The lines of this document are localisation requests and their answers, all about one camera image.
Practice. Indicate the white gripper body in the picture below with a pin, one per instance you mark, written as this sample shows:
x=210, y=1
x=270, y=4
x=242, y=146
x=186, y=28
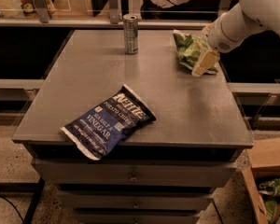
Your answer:
x=218, y=36

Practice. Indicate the green jalapeno chip bag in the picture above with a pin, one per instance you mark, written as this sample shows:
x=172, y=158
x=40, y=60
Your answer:
x=189, y=48

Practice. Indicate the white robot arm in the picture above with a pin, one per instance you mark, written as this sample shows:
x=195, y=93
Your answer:
x=231, y=28

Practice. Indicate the blue Kettle vinegar chip bag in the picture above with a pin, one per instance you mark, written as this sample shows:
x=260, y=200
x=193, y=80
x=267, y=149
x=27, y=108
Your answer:
x=99, y=130

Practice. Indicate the green bag in box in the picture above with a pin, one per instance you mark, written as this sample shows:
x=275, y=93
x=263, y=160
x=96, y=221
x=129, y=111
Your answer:
x=270, y=189

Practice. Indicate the silver drink can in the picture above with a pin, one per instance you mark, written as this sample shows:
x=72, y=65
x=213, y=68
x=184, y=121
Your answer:
x=130, y=29

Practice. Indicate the cardboard box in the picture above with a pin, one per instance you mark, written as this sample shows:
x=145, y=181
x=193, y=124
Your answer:
x=264, y=159

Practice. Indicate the grey drawer cabinet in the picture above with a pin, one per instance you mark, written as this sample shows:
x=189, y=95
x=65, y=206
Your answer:
x=164, y=173

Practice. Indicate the wooden shelf with metal brackets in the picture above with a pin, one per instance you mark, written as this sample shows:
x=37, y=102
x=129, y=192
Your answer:
x=85, y=14

